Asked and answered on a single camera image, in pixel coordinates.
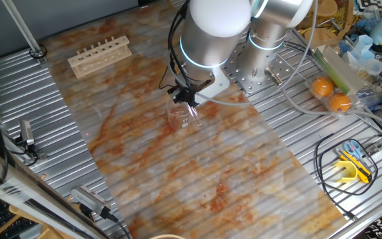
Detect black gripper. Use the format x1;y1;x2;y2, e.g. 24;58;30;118
166;84;200;108

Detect clear glass test tube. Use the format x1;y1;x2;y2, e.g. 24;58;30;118
187;101;204;129

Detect wooden test tube rack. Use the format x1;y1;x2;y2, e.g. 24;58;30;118
67;35;133;79

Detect clear glass beaker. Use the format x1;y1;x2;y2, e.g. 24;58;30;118
166;96;194;130

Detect orange marble pattern mat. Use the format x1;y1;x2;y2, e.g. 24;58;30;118
40;0;350;239

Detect orange fruit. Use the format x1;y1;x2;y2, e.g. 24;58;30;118
328;92;352;114
310;76;335;98

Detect clear plastic fruit tray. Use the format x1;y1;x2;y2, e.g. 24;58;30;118
305;73;366;118

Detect round wooden disc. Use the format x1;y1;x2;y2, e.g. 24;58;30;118
314;0;339;17
302;27;338;44

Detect clear box with green strip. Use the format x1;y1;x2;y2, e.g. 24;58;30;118
311;44;366;97

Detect yellow curved plastic piece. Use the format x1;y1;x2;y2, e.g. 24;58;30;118
332;159;359;185

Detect blue hexagonal cup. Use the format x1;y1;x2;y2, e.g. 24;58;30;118
354;34;374;56

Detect yellow utility knife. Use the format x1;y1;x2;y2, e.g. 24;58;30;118
335;147;373;185

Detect clear measuring cup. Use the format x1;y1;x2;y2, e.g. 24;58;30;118
362;58;382;76

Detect grey metal beam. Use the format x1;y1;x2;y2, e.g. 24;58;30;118
0;141;112;239

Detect wooden board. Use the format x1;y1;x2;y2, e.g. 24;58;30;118
0;204;68;239

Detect black white marker card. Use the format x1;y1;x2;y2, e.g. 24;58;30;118
356;0;382;11

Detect black keyboard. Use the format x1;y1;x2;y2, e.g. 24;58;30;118
0;191;41;239

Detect thin black cable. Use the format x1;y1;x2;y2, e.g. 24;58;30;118
159;64;174;91

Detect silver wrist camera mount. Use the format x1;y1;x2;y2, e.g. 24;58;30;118
194;68;231;106

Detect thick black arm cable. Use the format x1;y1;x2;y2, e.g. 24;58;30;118
166;1;192;90
170;6;194;90

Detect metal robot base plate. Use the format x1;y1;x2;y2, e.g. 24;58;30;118
222;41;306;94

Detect grey robot power cable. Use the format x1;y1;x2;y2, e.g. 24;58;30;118
264;65;382;132

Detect black cable bundle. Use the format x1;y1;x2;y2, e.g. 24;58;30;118
282;39;316;57

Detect black camera cable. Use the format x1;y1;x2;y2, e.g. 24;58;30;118
106;210;133;239

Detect silver ribbed camera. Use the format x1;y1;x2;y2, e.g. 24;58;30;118
69;185;113;219

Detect thin grey cable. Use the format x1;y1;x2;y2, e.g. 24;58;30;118
169;0;320;107

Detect small grey camera on mount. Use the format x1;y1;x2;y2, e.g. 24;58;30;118
13;118;48;167

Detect black ring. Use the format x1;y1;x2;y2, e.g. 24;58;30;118
28;44;48;60

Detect blue handled scissors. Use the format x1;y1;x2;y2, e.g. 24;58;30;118
342;139;363;159

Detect aluminium frame pole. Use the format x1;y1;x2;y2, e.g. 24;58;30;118
1;0;48;64

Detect wooden frame strip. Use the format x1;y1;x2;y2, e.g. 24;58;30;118
336;0;357;40

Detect black cable with plug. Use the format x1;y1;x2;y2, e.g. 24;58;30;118
313;132;380;222

